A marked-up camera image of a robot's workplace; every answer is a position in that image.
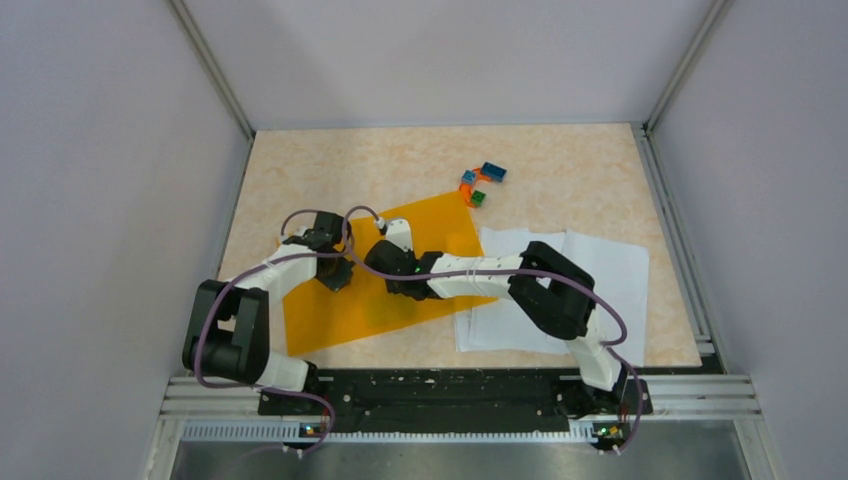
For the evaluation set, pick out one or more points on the orange curved toy track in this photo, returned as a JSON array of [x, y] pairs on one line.
[[466, 190]]

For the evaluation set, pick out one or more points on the white slotted cable duct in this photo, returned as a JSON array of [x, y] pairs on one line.
[[280, 431]]

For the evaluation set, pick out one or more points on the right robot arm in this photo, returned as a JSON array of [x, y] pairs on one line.
[[556, 294]]

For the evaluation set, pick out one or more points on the right aluminium frame post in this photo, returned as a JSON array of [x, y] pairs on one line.
[[710, 22]]

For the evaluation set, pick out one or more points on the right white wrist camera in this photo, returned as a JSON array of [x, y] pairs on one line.
[[399, 233]]

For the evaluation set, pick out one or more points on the white paper sheets stack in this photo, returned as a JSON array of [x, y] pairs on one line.
[[621, 274]]

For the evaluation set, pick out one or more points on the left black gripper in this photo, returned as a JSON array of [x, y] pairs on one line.
[[342, 278]]

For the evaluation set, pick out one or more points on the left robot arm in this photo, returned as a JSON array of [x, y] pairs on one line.
[[228, 334]]

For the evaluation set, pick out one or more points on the orange plastic clip folder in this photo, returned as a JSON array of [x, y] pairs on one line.
[[317, 318]]

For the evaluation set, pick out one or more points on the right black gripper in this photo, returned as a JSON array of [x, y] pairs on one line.
[[394, 287]]

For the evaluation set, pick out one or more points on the dark blue toy brick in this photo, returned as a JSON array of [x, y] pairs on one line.
[[492, 172]]

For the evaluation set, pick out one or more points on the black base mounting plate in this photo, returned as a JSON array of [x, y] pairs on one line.
[[611, 406]]

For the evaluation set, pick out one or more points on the aluminium front rail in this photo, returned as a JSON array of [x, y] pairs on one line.
[[350, 393]]

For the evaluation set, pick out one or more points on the green toy brick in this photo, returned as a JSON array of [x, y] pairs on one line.
[[476, 199]]

